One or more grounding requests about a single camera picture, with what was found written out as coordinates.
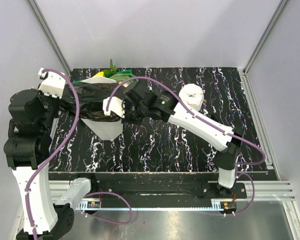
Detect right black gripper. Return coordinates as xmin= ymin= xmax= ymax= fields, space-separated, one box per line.
xmin=116 ymin=101 xmax=148 ymax=127

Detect white translucent trash bin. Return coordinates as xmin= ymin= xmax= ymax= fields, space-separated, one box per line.
xmin=81 ymin=75 xmax=123 ymax=141

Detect black trash bag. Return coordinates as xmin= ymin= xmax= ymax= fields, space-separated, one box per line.
xmin=59 ymin=81 xmax=120 ymax=122

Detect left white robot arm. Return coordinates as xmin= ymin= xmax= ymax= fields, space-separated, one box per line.
xmin=3 ymin=89 xmax=99 ymax=240

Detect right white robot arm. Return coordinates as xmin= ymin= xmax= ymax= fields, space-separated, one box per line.
xmin=123 ymin=80 xmax=242 ymax=198

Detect green plastic basket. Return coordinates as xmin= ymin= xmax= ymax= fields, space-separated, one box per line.
xmin=72 ymin=70 xmax=132 ymax=84

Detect green coiled bean bundle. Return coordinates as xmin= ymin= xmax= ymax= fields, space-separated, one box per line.
xmin=110 ymin=73 xmax=135 ymax=83

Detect green leafy toy plant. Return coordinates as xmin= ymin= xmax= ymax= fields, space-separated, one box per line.
xmin=103 ymin=59 xmax=117 ymax=77

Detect yellow toy vegetable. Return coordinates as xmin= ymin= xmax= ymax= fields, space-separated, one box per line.
xmin=94 ymin=71 xmax=105 ymax=77

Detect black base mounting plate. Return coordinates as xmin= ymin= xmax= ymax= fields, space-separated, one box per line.
xmin=91 ymin=172 xmax=247 ymax=200

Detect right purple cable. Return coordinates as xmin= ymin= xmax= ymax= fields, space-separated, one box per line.
xmin=106 ymin=76 xmax=266 ymax=216

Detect purple cable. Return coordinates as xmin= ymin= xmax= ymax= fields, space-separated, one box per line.
xmin=106 ymin=76 xmax=266 ymax=216
xmin=24 ymin=68 xmax=133 ymax=240

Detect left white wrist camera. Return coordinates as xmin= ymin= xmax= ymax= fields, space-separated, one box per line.
xmin=38 ymin=67 xmax=66 ymax=99

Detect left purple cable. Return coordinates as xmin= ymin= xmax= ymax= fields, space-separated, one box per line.
xmin=24 ymin=68 xmax=133 ymax=240

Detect left aluminium frame post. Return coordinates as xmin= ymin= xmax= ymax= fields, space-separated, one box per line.
xmin=26 ymin=0 xmax=72 ymax=75

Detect aluminium frame post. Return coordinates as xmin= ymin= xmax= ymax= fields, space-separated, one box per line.
xmin=26 ymin=0 xmax=72 ymax=75
xmin=242 ymin=0 xmax=290 ymax=74

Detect white slotted cable duct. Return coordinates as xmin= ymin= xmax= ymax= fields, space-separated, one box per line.
xmin=76 ymin=195 xmax=232 ymax=211

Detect aluminium front rail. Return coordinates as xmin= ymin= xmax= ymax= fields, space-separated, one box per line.
xmin=49 ymin=180 xmax=295 ymax=201

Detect right aluminium frame post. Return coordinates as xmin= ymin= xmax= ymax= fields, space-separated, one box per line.
xmin=242 ymin=0 xmax=290 ymax=74

